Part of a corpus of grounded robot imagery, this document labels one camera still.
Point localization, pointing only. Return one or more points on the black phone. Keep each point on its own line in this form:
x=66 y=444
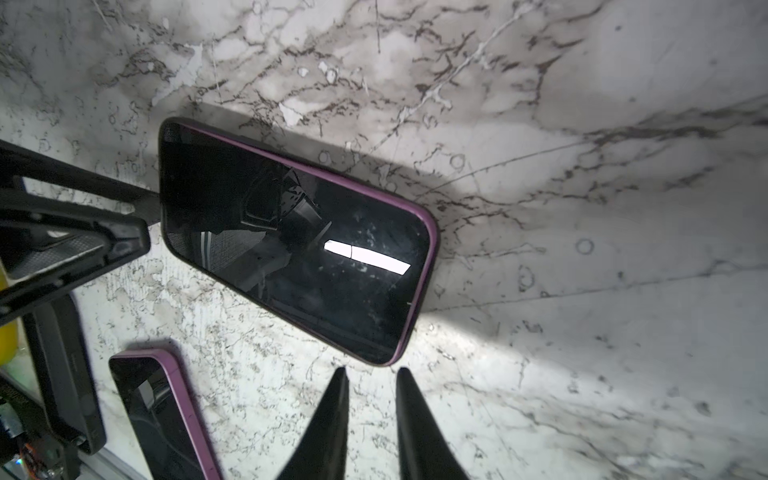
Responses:
x=156 y=398
x=346 y=262

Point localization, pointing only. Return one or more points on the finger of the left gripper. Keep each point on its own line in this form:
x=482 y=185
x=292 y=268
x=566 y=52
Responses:
x=20 y=162
x=49 y=247

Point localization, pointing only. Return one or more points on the black case near left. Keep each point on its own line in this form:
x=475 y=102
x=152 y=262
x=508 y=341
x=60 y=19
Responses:
x=59 y=355

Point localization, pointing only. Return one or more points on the yellow tape roll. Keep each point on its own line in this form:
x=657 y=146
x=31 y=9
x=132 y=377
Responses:
x=9 y=340

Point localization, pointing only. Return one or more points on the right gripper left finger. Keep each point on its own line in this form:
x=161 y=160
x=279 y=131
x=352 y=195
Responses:
x=322 y=450

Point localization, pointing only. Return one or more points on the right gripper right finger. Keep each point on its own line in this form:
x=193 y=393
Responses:
x=423 y=451

